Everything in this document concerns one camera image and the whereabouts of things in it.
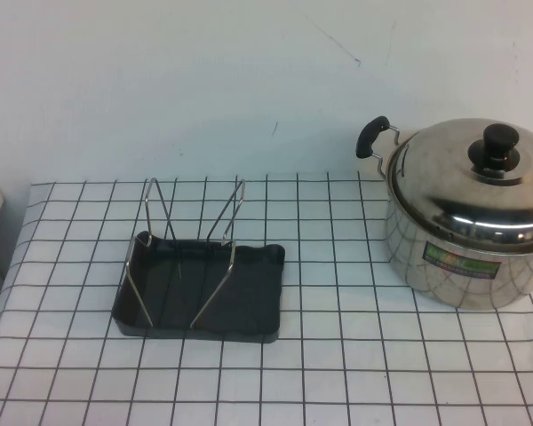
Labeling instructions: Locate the stainless steel pot black handle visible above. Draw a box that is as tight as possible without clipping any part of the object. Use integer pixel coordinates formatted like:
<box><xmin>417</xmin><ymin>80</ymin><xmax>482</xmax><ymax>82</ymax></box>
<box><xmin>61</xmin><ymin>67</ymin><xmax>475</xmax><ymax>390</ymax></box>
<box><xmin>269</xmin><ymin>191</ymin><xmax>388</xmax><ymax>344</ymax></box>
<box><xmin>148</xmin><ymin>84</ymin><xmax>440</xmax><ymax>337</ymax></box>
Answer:
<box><xmin>354</xmin><ymin>115</ymin><xmax>533</xmax><ymax>312</ymax></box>

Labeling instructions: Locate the white black-grid tablecloth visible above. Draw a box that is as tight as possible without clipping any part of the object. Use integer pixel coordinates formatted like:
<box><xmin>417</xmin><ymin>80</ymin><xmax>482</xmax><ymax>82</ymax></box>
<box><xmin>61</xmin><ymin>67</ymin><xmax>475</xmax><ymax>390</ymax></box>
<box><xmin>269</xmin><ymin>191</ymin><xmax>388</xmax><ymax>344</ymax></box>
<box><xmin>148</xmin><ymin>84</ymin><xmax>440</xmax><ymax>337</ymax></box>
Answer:
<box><xmin>0</xmin><ymin>170</ymin><xmax>533</xmax><ymax>426</ymax></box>

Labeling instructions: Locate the stainless steel lid black knob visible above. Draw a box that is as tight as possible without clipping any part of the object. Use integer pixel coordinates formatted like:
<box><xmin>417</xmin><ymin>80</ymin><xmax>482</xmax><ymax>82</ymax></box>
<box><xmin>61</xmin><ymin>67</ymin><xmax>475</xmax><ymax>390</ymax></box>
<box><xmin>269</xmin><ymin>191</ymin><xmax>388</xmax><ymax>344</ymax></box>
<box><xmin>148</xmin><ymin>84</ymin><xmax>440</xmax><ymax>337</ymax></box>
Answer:
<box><xmin>386</xmin><ymin>117</ymin><xmax>533</xmax><ymax>252</ymax></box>

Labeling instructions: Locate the black tray wire lid rack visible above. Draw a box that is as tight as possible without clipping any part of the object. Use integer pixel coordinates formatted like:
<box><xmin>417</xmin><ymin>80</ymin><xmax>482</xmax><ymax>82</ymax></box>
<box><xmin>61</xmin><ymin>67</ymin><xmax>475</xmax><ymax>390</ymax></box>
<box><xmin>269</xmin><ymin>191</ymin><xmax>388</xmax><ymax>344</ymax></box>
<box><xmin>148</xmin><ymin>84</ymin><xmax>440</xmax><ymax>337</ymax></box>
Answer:
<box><xmin>110</xmin><ymin>177</ymin><xmax>288</xmax><ymax>346</ymax></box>

